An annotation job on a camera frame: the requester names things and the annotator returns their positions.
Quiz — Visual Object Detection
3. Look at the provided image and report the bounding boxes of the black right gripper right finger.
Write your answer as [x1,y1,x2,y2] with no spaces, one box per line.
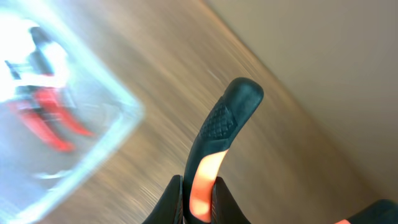
[211,177,251,224]

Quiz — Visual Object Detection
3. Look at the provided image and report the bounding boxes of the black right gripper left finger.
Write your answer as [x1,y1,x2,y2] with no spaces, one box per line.
[142,175,183,224]

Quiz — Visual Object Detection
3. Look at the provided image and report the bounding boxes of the orange black long-nose pliers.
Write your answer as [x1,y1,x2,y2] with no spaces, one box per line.
[182,77,398,224]

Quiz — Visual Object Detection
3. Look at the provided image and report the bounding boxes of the clear plastic storage container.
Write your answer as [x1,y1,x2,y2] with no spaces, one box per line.
[1,1,144,223]

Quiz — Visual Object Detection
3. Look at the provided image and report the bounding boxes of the red handled cutting pliers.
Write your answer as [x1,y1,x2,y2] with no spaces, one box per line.
[7,86,93,152]

